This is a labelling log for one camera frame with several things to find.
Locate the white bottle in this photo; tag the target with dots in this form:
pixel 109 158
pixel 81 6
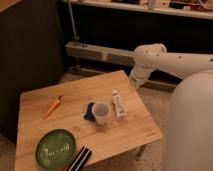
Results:
pixel 119 108

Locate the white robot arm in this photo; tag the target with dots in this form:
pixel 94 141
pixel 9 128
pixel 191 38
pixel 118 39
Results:
pixel 189 137

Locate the translucent plastic cup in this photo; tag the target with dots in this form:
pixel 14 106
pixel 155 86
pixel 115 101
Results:
pixel 100 110

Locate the wooden table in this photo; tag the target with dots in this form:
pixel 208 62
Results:
pixel 136 129

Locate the grey metal beam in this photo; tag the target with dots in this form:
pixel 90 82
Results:
pixel 100 53

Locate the blue cloth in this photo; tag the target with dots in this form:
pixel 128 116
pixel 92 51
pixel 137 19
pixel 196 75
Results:
pixel 89 114

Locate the metal pole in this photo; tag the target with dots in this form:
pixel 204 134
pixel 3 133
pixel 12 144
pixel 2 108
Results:
pixel 76 38

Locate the orange toy carrot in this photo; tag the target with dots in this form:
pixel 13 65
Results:
pixel 53 106

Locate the black white striped object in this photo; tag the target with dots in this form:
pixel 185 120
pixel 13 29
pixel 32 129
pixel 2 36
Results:
pixel 80 160

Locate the green plate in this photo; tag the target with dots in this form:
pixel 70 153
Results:
pixel 55 149

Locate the dark cabinet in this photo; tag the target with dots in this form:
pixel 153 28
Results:
pixel 31 55

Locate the white shelf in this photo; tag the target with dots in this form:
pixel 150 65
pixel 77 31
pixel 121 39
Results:
pixel 149 7

